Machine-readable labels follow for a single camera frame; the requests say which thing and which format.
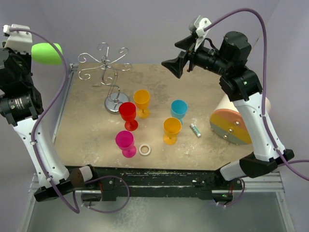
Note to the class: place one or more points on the pink plastic wine glass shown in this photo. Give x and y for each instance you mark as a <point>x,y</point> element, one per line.
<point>125,141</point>

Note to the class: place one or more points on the chrome wire wine glass rack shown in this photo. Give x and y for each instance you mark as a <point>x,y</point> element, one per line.
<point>115,97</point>

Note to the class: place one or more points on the aluminium rail frame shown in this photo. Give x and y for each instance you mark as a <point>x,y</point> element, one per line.
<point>268,183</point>

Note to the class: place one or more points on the green plastic wine glass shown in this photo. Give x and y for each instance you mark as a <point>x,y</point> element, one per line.
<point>44,53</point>

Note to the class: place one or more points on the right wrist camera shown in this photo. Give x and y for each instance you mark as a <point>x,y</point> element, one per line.
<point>197,26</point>

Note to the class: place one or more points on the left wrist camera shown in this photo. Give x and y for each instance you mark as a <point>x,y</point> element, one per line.
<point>18,41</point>

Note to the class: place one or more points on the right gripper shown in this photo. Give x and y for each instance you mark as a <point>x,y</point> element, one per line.
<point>176,65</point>

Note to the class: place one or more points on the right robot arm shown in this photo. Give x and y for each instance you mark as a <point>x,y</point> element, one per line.
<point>244,90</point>

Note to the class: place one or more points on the orange wine glass rear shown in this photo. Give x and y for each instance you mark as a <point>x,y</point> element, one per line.
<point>142,100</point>

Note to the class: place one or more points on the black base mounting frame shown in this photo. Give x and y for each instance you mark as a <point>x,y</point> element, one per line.
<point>159,183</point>

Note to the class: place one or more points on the orange wine glass front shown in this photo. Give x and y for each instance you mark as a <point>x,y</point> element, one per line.
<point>172,126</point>

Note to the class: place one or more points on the orange wine glass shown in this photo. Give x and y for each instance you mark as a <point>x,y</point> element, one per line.
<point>142,100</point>
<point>172,126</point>

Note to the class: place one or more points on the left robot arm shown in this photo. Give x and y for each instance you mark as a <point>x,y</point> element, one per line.
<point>21,105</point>

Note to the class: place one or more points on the white green lip balm tube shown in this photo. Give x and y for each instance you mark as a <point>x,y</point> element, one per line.
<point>195,130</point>

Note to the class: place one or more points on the blue plastic wine glass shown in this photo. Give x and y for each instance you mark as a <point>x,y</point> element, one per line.
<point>179,109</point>

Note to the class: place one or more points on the red plastic wine glass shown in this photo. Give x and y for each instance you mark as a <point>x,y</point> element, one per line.
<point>127,112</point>

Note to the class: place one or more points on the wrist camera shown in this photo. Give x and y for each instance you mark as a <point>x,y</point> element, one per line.
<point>197,26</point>
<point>18,41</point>

